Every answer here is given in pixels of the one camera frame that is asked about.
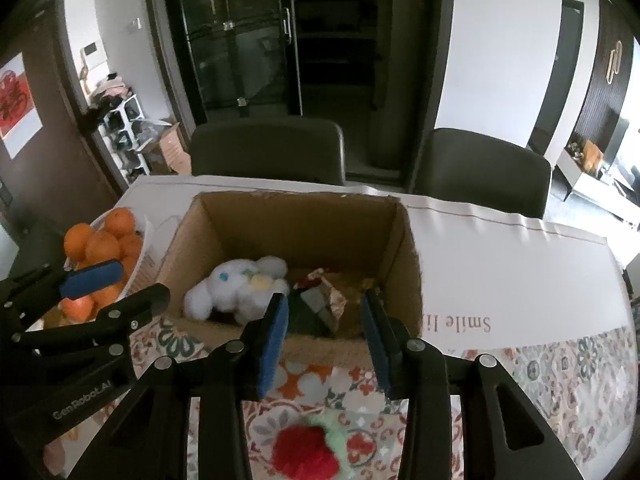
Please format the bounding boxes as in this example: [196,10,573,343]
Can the dark interior door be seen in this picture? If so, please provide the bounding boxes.
[527,0,585,156]

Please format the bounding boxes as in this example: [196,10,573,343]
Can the white tv console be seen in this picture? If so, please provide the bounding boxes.
[556,147,640,231]

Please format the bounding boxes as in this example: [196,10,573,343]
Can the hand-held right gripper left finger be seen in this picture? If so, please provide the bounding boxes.
[64,291,291,480]

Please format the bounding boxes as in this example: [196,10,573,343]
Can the dark dining chair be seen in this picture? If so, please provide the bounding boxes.
[190,119,347,187]
[407,127,552,220]

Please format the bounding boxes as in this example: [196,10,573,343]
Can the gold foil wrapper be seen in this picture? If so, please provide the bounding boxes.
[304,268,349,336]

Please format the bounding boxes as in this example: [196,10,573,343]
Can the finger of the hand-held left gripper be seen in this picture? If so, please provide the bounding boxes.
[0,259,124,328]
[7,283,172,358]

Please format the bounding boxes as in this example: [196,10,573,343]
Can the dark glass sliding door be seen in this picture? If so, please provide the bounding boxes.
[142,0,457,181]

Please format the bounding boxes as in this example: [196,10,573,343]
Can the white fruit basket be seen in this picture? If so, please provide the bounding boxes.
[25,208,173,333]

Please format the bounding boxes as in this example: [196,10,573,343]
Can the pile of oranges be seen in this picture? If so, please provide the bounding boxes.
[42,207,146,323]

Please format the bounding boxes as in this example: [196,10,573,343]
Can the white wall intercom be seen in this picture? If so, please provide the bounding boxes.
[79,42,108,78]

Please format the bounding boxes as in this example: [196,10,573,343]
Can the white shoe rack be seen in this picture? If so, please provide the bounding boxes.
[97,95,151,186]

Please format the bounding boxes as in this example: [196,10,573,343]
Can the patterned table runner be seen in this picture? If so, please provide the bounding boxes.
[42,317,640,480]

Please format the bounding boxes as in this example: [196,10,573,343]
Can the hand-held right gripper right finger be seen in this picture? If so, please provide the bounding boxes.
[361,289,583,480]

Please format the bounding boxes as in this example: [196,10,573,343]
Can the pile of clothes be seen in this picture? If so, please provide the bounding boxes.
[87,72,136,108]

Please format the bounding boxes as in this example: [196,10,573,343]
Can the flat television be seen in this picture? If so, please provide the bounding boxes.
[607,117,633,166]

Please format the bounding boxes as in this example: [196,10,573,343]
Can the brown wooden door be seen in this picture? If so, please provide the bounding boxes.
[0,0,118,226]

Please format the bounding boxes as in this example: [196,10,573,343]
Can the red and white wall calendar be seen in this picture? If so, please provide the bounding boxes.
[0,52,43,158]

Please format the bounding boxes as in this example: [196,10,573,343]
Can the dark slatted wall panel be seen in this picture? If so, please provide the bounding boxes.
[572,0,636,161]

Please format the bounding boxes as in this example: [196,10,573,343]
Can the open cardboard box with flaps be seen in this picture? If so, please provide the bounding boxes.
[145,120,193,176]

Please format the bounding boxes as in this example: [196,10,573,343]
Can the gold wall ornament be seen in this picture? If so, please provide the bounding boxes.
[605,40,623,83]

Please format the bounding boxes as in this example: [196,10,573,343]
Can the red knitted strawberry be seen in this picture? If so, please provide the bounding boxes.
[272,407,351,480]

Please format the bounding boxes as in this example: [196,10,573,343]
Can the silver snack packet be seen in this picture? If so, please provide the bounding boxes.
[299,287,332,322]

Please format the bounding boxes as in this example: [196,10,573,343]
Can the white plush toy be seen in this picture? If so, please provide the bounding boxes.
[183,256,290,325]

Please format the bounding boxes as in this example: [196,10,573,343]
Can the brown cardboard box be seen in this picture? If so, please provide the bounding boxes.
[156,191,425,368]

